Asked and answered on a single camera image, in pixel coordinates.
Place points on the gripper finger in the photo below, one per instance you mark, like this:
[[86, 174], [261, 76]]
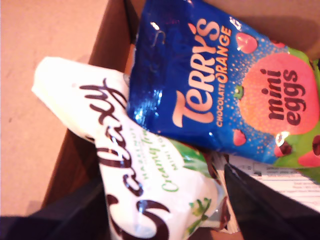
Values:
[[270, 220], [62, 222]]

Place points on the blue Terry's mini eggs bag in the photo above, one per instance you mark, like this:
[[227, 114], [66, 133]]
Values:
[[175, 75]]

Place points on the brown cardboard box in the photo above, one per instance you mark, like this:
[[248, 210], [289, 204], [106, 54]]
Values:
[[275, 20]]

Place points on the white Galaxy egg bag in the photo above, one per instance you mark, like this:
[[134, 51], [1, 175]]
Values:
[[120, 160]]

